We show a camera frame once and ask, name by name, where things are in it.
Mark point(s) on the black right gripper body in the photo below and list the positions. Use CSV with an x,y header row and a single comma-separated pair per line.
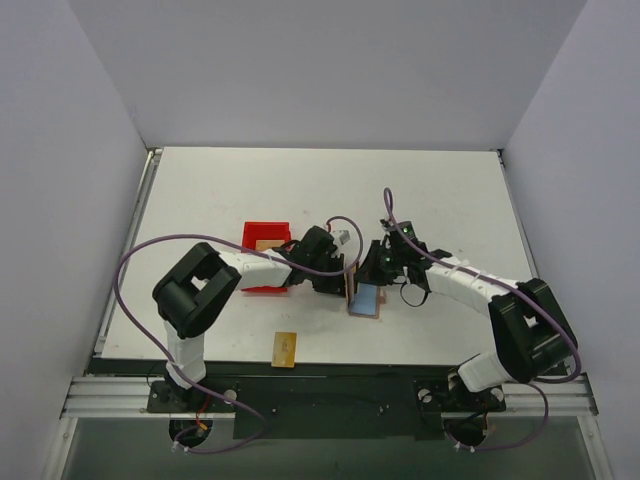
x,y
373,261

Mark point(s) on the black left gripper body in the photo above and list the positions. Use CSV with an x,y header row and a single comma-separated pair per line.
x,y
338,274

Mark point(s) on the tan leather card holder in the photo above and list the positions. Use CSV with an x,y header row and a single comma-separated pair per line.
x,y
363,300

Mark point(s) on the gold card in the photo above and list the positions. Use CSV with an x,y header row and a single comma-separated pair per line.
x,y
284,350
264,245

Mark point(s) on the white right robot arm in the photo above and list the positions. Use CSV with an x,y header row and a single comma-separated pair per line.
x,y
530,331

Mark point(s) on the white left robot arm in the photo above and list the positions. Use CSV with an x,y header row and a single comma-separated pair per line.
x,y
191,296

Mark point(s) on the red plastic bin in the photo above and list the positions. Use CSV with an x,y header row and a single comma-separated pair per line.
x,y
254,230

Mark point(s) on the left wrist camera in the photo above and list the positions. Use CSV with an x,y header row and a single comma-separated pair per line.
x,y
340,237

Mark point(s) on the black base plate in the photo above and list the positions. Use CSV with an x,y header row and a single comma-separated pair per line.
x,y
332,401

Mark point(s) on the aluminium frame rail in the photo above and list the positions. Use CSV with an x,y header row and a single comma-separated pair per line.
x,y
113,398

